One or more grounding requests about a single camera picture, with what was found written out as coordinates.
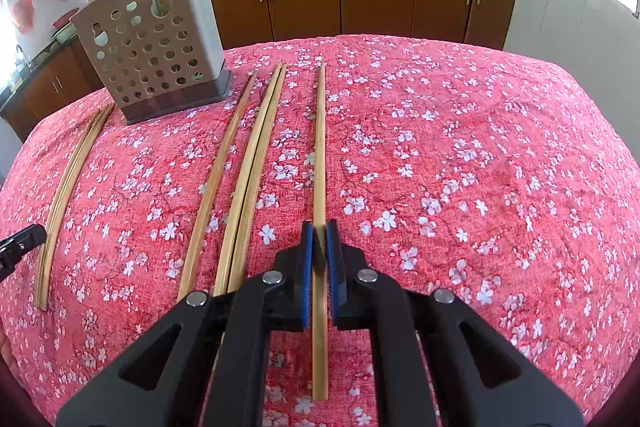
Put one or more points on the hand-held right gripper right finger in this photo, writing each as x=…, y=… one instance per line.
x=334, y=277

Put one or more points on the red floral tablecloth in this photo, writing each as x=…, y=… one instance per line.
x=450, y=157

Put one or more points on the green basin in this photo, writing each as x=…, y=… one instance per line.
x=65, y=29

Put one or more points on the hanging red plastic bag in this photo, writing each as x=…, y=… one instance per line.
x=24, y=13

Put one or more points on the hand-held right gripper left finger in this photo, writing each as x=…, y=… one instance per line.
x=306, y=277

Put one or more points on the grey perforated chopstick holder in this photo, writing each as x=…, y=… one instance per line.
x=207, y=27

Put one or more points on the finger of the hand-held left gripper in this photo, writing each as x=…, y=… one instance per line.
x=22, y=242

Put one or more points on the metal faucet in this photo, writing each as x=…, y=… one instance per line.
x=21, y=56

